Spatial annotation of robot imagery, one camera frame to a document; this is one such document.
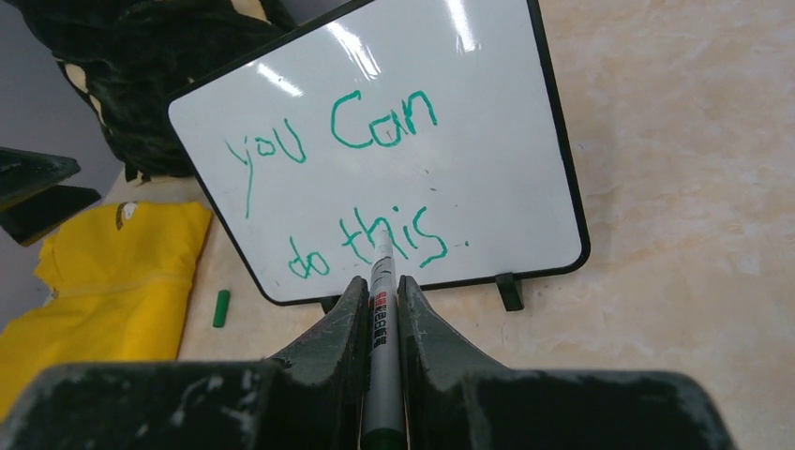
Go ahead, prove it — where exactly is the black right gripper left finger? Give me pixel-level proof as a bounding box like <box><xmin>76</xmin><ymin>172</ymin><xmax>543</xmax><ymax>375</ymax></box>
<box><xmin>1</xmin><ymin>277</ymin><xmax>368</xmax><ymax>449</ymax></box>

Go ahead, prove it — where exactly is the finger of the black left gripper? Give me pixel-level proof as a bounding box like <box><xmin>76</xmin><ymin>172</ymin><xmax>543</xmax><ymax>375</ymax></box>
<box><xmin>1</xmin><ymin>185</ymin><xmax>101</xmax><ymax>248</ymax></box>
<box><xmin>1</xmin><ymin>147</ymin><xmax>81</xmax><ymax>211</ymax></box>

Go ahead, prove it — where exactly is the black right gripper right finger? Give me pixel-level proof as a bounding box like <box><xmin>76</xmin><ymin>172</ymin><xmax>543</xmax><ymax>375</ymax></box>
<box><xmin>397</xmin><ymin>276</ymin><xmax>735</xmax><ymax>449</ymax></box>

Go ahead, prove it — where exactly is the white marker pen body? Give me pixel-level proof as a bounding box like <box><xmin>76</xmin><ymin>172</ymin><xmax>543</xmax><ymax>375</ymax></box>
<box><xmin>360</xmin><ymin>230</ymin><xmax>407</xmax><ymax>449</ymax></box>

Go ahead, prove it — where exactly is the green marker cap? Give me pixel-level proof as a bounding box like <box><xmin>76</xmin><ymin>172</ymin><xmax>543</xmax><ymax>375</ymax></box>
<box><xmin>212</xmin><ymin>290</ymin><xmax>231</xmax><ymax>328</ymax></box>

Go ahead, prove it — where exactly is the white whiteboard black frame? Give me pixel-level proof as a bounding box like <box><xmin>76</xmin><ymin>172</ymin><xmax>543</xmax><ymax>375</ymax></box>
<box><xmin>165</xmin><ymin>1</ymin><xmax>591</xmax><ymax>306</ymax></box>

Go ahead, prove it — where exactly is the black whiteboard left foot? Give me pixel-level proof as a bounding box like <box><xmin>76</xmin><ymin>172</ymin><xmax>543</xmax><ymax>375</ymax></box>
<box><xmin>320</xmin><ymin>295</ymin><xmax>340</xmax><ymax>314</ymax></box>

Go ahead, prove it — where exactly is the black whiteboard foot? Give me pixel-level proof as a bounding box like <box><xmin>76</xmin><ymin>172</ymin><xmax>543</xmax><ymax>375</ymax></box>
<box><xmin>495</xmin><ymin>273</ymin><xmax>525</xmax><ymax>312</ymax></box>
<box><xmin>320</xmin><ymin>295</ymin><xmax>340</xmax><ymax>314</ymax></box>

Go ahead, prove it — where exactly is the black whiteboard right foot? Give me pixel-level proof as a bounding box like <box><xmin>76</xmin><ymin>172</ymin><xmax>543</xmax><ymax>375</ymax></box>
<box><xmin>495</xmin><ymin>273</ymin><xmax>525</xmax><ymax>312</ymax></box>

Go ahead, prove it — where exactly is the yellow folded cloth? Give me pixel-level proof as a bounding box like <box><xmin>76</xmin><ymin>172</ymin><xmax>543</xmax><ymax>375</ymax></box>
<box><xmin>1</xmin><ymin>202</ymin><xmax>213</xmax><ymax>417</ymax></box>

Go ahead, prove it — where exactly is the black floral blanket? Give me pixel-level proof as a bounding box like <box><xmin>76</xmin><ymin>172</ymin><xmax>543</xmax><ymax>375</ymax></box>
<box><xmin>11</xmin><ymin>0</ymin><xmax>296</xmax><ymax>181</ymax></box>

